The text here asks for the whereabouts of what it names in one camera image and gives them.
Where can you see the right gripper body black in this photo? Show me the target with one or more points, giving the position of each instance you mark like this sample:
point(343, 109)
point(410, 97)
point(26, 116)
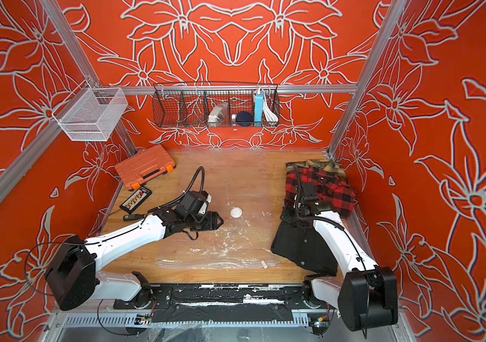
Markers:
point(293, 216)

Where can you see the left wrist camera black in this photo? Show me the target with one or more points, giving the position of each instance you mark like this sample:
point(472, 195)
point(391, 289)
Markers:
point(196, 203)

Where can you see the black wire wall basket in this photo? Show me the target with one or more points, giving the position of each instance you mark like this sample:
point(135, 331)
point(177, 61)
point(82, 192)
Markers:
point(188, 105)

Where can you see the red black plaid shirt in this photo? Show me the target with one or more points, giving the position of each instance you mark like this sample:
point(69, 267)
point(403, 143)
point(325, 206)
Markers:
point(328, 186)

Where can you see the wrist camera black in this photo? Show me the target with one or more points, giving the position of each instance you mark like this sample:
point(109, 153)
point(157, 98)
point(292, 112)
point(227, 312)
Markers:
point(308, 193)
point(196, 203)

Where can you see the grey bagged item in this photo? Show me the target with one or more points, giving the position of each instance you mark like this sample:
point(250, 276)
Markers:
point(217, 115)

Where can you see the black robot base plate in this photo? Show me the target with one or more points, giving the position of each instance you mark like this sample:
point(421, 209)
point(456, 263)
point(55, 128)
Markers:
point(229, 302)

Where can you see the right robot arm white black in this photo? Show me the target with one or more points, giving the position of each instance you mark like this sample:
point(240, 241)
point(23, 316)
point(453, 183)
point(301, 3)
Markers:
point(364, 293)

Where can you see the orange tool case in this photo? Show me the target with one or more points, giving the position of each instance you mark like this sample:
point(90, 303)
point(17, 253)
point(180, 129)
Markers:
point(134, 172)

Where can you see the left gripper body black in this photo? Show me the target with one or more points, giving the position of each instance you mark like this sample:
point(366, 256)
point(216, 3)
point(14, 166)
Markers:
point(197, 224)

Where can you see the white cable duct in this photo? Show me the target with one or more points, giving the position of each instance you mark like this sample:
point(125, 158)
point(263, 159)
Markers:
point(141, 321)

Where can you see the clear plastic wall bin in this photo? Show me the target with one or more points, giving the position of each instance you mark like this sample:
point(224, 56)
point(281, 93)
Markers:
point(91, 115)

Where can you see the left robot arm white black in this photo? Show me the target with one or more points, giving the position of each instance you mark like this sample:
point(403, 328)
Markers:
point(76, 276)

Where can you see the olive plaid shirt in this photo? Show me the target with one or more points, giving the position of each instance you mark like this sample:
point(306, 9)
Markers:
point(324, 165)

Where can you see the dark blue round object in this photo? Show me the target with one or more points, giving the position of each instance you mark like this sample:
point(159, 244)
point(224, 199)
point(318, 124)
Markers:
point(244, 119)

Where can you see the black yellow screwdriver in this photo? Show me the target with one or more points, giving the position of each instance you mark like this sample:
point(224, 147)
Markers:
point(134, 217)

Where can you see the light blue box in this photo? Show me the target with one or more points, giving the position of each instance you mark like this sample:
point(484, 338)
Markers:
point(258, 108)

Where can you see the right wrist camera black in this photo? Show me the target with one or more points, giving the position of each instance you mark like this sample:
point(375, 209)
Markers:
point(308, 193)

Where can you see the clear plastic vacuum bag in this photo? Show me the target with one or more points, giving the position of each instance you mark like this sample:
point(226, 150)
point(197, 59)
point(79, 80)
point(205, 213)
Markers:
point(248, 191)

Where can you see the black screwdriver bit holder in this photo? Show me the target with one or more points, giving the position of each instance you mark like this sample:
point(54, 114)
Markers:
point(135, 200)

